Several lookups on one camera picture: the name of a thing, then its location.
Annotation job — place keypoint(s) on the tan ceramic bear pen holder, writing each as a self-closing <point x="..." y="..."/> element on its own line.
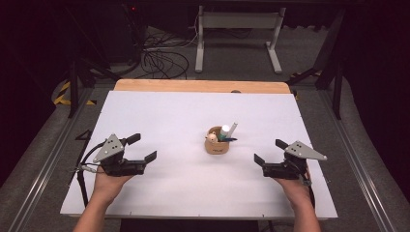
<point x="216" y="147"/>

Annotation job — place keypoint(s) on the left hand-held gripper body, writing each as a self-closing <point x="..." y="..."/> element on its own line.
<point x="124" y="167"/>

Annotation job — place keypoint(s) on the black computer tower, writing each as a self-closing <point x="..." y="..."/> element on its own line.
<point x="124" y="32"/>

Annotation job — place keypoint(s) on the black metal stand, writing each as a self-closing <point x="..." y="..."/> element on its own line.
<point x="332" y="67"/>
<point x="74" y="87"/>

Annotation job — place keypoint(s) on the aluminium floor rail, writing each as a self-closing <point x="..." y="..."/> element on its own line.
<point x="48" y="167"/>
<point x="357" y="167"/>

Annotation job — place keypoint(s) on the white-legged desk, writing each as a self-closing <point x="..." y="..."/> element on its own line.
<point x="240" y="21"/>

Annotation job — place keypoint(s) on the yellow and black hazard tape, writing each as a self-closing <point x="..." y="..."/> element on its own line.
<point x="63" y="96"/>

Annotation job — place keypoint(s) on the white tube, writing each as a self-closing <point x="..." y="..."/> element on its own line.
<point x="232" y="129"/>

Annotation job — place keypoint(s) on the green glue stick white cap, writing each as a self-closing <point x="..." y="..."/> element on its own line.
<point x="224" y="131"/>

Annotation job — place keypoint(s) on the white table sheet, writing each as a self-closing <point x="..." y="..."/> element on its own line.
<point x="180" y="112"/>

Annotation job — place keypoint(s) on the person's left hand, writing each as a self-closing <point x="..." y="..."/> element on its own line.
<point x="108" y="187"/>

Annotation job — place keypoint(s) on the person's right hand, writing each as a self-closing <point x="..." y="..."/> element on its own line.
<point x="298" y="191"/>

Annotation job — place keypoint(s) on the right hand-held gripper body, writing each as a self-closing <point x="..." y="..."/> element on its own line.
<point x="290" y="169"/>

